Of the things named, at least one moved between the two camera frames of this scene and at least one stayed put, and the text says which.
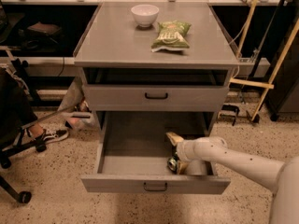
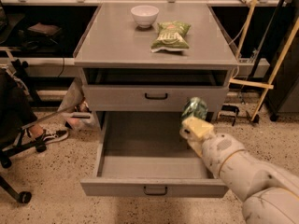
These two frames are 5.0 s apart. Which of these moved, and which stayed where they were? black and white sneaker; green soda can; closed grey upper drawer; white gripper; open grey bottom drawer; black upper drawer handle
Moved: white gripper; green soda can
Stayed: black and white sneaker; black upper drawer handle; open grey bottom drawer; closed grey upper drawer
